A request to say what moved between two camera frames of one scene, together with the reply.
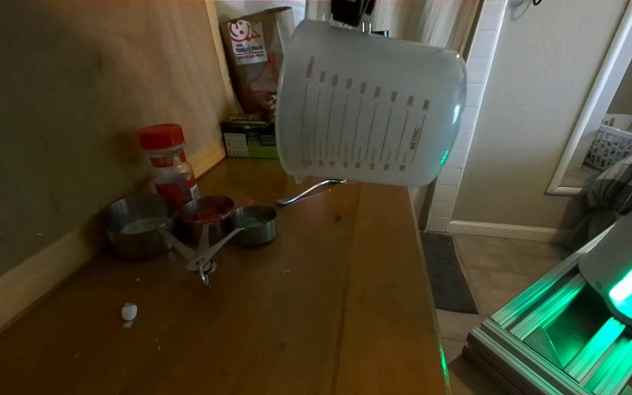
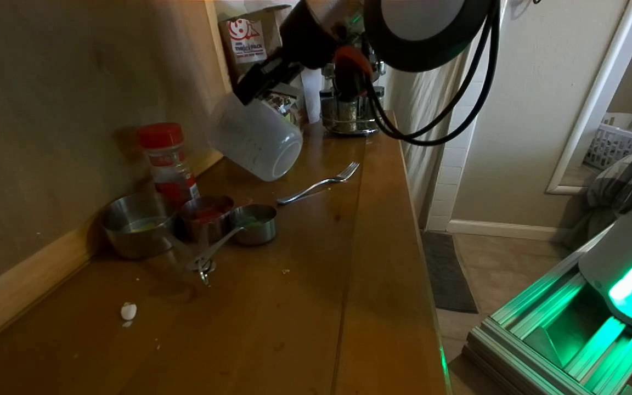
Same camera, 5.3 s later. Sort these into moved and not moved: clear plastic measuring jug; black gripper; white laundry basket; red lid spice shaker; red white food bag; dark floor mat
Moved: clear plastic measuring jug; black gripper
Not moved: red lid spice shaker; red white food bag; dark floor mat; white laundry basket
